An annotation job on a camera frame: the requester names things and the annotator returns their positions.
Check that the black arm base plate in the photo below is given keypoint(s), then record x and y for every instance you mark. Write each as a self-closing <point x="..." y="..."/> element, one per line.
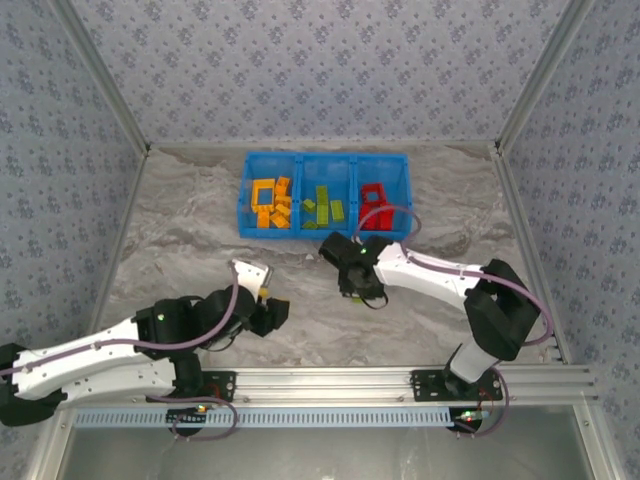
<point x="225" y="385"/>
<point x="425" y="385"/>

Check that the green lego plate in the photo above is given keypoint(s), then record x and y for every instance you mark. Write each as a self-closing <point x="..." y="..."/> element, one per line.
<point x="323" y="215"/>

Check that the grey metal panel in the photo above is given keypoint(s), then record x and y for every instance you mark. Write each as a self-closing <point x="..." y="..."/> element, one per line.
<point x="320" y="455"/>

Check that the blue three-compartment plastic bin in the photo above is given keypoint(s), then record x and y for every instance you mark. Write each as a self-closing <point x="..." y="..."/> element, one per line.
<point x="325" y="170"/>

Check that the red lego window frame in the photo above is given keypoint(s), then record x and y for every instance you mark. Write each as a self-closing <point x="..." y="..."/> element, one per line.
<point x="364" y="197"/>

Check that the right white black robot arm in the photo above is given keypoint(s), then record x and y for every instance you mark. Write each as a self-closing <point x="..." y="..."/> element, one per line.
<point x="425" y="282"/>

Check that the long red lego brick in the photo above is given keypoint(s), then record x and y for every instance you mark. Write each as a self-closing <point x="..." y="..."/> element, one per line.
<point x="369" y="222"/>
<point x="386" y="219"/>

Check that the aluminium frame post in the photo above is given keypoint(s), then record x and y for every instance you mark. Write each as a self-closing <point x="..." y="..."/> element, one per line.
<point x="541" y="75"/>
<point x="104" y="75"/>

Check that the small green lego brick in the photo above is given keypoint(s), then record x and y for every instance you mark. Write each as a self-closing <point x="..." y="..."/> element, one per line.
<point x="310" y="225"/>
<point x="309" y="204"/>

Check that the aluminium front rail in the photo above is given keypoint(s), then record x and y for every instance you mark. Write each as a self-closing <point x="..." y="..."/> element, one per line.
<point x="320" y="385"/>

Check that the aluminium side rail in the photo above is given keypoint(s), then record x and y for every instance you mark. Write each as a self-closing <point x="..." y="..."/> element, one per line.
<point x="120" y="235"/>
<point x="513" y="200"/>

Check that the small black controller board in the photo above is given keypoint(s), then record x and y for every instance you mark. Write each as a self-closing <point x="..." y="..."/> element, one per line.
<point x="187" y="416"/>
<point x="470" y="419"/>

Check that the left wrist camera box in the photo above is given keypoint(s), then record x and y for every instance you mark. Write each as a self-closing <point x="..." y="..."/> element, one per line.
<point x="252" y="275"/>

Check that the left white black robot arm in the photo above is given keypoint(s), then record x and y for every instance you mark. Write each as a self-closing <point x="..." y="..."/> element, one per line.
<point x="110" y="385"/>

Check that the orange lego window frame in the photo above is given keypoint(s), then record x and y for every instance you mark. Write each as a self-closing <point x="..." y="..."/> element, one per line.
<point x="254" y="197"/>

